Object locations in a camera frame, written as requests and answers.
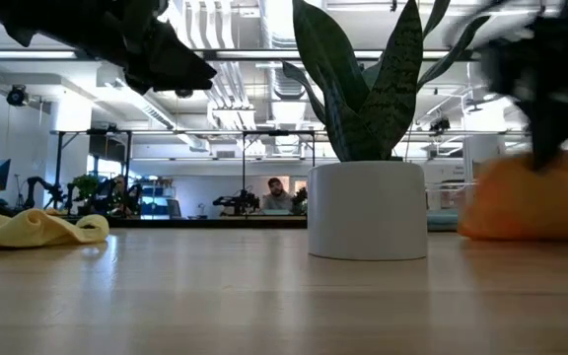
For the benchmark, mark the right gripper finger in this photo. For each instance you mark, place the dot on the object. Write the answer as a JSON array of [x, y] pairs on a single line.
[[552, 138]]

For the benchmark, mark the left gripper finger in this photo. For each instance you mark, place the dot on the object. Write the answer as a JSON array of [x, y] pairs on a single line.
[[175, 69]]

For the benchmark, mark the orange microfiber towel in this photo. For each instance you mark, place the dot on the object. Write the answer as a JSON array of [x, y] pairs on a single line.
[[525, 207]]

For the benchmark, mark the blue microfiber towel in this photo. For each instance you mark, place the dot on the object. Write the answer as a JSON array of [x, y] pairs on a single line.
[[442, 221]]

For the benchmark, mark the snake plant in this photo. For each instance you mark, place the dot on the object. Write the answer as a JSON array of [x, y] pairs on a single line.
[[368, 212]]

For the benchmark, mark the yellow microfiber towel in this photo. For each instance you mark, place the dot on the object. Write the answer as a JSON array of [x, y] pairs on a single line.
[[27, 232]]

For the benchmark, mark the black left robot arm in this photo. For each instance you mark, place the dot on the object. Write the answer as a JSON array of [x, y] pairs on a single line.
[[42, 20]]

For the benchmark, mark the black background robot arm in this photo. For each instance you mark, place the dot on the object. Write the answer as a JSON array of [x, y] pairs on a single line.
[[42, 190], [237, 201]]

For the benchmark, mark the black ceiling spotlight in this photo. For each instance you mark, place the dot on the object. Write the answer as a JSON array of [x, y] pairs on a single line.
[[17, 96], [184, 93]]

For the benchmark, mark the white column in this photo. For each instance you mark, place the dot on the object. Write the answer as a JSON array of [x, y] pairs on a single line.
[[483, 148]]

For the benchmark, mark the clear plastic bin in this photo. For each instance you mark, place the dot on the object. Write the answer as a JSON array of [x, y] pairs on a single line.
[[449, 197]]

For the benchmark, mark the person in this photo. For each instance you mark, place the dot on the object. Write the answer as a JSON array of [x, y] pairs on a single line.
[[121, 194], [276, 197]]

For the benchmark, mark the small green potted plant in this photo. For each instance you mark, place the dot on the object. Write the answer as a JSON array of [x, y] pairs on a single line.
[[86, 185]]

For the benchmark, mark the black aluminium table frame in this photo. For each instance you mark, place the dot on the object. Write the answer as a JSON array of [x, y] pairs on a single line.
[[190, 223]]

